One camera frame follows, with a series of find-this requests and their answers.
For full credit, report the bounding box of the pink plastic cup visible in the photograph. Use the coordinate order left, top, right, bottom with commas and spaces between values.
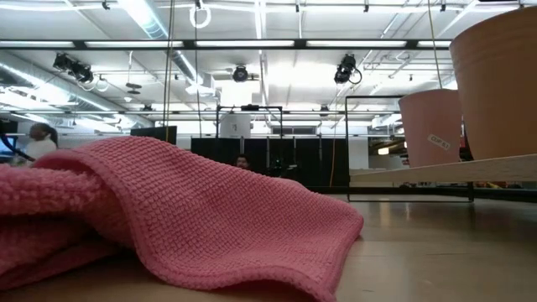
398, 88, 463, 169

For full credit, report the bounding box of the light wooden shelf board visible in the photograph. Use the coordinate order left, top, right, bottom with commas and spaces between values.
348, 154, 537, 185

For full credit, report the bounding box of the white box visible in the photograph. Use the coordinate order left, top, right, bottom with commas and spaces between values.
219, 113, 252, 139

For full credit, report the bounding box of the pink knitted cloth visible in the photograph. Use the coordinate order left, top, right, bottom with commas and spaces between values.
0, 135, 365, 302

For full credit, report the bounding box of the black ceiling spot lamp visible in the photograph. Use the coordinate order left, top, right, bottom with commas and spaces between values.
333, 53, 362, 85
52, 52, 95, 84

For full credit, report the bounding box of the black panel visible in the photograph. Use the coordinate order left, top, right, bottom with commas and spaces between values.
129, 125, 178, 146

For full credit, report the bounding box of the black partition wall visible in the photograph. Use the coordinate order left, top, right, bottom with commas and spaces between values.
190, 137, 350, 188

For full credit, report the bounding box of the black metal stand frame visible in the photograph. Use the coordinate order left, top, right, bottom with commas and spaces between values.
215, 104, 284, 139

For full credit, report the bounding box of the yellow hanging cable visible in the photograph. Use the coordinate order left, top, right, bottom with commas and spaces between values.
329, 138, 338, 188

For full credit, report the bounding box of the black metal shelf frame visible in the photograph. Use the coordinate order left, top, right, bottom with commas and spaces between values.
344, 95, 476, 203

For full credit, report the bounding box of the dark hanging cable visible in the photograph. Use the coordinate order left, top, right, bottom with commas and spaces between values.
162, 0, 175, 143
426, 0, 444, 90

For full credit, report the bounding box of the white coiled cable ring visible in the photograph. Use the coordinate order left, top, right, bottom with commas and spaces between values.
189, 3, 212, 29

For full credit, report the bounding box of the silver ventilation duct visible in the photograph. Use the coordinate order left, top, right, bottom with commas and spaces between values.
117, 0, 206, 85

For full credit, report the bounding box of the black bent cable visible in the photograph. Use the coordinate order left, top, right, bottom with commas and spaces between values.
0, 121, 37, 163

